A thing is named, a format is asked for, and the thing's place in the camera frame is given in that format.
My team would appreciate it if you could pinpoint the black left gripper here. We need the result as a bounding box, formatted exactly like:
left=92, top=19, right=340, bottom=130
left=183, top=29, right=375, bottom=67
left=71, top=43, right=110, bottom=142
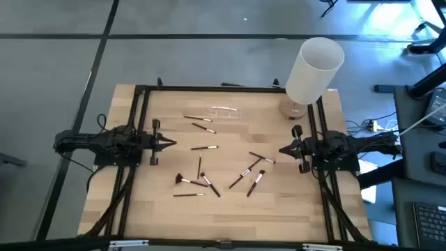
left=140, top=119, right=178, bottom=167

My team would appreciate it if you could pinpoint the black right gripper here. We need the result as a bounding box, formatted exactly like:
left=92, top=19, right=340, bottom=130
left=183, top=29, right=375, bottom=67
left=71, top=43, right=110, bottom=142
left=278, top=124, right=316, bottom=174

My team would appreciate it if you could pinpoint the black fan makeup brush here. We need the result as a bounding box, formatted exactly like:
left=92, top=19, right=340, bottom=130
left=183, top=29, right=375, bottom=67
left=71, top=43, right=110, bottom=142
left=174, top=172, right=209, bottom=188

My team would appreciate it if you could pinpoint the black powder makeup brush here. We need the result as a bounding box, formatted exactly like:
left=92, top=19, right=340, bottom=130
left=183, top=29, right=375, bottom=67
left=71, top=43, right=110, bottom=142
left=246, top=169, right=266, bottom=198
left=199, top=172, right=222, bottom=199

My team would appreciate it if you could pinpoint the clear acrylic brush organizer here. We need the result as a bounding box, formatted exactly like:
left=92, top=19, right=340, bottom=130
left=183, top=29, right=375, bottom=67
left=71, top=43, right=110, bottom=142
left=204, top=105, right=243, bottom=121

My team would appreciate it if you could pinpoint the white shade table lamp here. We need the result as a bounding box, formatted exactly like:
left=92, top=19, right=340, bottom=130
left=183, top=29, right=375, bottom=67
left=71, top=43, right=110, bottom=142
left=278, top=36, right=346, bottom=121

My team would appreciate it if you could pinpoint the white paper sheet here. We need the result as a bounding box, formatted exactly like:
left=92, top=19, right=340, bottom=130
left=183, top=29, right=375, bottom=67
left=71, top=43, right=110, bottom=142
left=357, top=159, right=378, bottom=205

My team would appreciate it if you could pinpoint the white power strip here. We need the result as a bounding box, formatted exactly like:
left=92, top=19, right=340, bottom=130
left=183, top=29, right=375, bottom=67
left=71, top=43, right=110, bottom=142
left=362, top=118, right=385, bottom=134

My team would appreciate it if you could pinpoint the dark grey desk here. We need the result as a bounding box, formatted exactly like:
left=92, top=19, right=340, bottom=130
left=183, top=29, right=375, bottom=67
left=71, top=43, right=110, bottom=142
left=390, top=84, right=446, bottom=251

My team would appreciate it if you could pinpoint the black chair base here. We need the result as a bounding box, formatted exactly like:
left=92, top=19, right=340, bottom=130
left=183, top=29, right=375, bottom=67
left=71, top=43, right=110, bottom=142
left=406, top=0, right=446, bottom=56
left=319, top=0, right=339, bottom=18

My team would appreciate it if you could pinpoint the black desk device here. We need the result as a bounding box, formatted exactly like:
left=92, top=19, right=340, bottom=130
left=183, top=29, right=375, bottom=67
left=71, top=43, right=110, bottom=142
left=430, top=150, right=446, bottom=176

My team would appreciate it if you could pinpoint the black chair leg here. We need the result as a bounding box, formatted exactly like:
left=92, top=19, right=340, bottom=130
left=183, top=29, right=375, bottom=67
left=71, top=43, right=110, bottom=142
left=0, top=151, right=28, bottom=169

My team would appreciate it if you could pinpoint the black keyboard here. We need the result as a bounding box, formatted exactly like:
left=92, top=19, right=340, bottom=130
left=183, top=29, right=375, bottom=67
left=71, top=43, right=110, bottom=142
left=413, top=201, right=446, bottom=250

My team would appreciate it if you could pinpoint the black aluminium table frame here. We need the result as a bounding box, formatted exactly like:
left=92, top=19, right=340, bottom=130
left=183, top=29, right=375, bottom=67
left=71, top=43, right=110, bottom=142
left=78, top=77, right=374, bottom=251

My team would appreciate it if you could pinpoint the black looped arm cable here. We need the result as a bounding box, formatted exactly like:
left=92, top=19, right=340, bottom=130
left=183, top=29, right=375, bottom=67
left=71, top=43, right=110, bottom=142
left=95, top=113, right=108, bottom=132

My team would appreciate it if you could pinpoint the black cable bundle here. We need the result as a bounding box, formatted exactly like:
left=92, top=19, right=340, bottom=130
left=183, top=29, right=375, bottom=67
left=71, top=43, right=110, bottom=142
left=318, top=169, right=371, bottom=243
left=83, top=165, right=137, bottom=238

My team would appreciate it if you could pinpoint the thin black floor cable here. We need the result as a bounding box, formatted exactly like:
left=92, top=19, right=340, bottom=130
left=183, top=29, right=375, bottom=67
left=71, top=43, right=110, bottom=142
left=59, top=152, right=98, bottom=193

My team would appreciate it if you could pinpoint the silver metal bracket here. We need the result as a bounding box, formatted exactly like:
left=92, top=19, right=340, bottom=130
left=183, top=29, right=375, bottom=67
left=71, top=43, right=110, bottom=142
left=302, top=243, right=344, bottom=251
left=109, top=239, right=150, bottom=250

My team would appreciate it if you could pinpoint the white cable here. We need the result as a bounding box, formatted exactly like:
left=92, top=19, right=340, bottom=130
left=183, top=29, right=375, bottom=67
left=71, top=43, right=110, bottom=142
left=397, top=103, right=446, bottom=137

